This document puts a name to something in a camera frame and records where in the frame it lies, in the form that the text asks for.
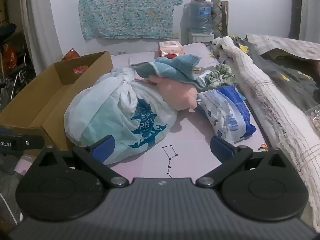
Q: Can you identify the pink plush toy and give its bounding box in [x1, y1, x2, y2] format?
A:
[145, 76, 198, 110]

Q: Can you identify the blue towel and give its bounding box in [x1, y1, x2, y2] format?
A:
[130, 54, 208, 89]

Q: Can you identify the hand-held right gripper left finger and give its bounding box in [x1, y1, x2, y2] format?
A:
[37, 135, 128, 188]

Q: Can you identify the green scrunchie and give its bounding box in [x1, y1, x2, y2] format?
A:
[209, 64, 237, 85]

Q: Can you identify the white plastic bag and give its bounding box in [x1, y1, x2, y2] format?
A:
[64, 66, 178, 165]

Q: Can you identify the pink wet wipes pack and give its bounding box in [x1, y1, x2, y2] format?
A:
[158, 41, 185, 57]

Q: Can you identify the white checked blanket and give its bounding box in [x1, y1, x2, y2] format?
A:
[212, 36, 320, 218]

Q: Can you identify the blue water bottle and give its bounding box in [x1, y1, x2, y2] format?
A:
[184, 0, 214, 34]

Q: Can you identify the brown cardboard box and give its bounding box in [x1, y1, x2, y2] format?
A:
[0, 51, 114, 155]

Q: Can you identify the patterned paper bag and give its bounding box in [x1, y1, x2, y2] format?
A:
[211, 0, 229, 38]

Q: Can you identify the blue and white packet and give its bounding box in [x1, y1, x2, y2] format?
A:
[197, 85, 257, 145]

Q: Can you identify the metal folding rack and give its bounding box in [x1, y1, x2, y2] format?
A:
[0, 52, 28, 100]

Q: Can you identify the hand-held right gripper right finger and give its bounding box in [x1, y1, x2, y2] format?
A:
[196, 136, 288, 188]

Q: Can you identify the grey cloth with yellow print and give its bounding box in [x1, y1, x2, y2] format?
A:
[231, 34, 320, 110]

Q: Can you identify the orange plastic bag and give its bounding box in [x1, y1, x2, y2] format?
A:
[2, 42, 18, 71]

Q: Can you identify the clear crinkled wrapper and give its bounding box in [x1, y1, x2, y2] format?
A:
[305, 105, 320, 131]

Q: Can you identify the teal patterned wall cloth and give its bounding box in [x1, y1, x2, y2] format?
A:
[79, 0, 182, 40]

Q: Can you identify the red snack bag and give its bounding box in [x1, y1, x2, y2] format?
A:
[62, 48, 89, 74]

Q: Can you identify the dark blue cloth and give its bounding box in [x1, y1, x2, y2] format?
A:
[0, 23, 17, 43]

